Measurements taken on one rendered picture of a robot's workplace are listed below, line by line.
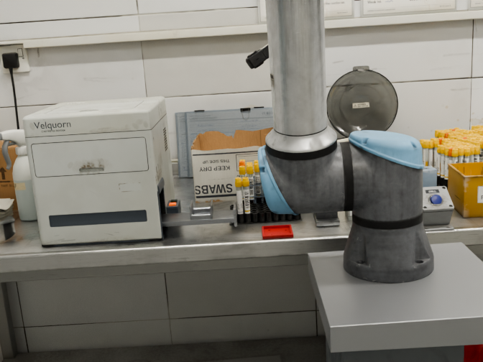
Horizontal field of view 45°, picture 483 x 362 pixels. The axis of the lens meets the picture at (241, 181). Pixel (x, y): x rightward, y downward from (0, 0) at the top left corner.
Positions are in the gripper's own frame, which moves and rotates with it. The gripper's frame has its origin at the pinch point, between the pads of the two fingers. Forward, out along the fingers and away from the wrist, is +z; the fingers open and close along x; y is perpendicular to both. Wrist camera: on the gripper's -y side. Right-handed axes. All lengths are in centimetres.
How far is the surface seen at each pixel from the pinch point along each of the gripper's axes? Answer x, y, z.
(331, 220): -7.0, 8.8, 25.2
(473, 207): -6.7, 41.2, 24.1
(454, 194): 0.5, 39.4, 22.8
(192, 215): -8.6, -22.9, 21.5
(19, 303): 53, -93, 70
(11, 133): 11, -69, 3
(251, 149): 19.2, -8.8, 12.7
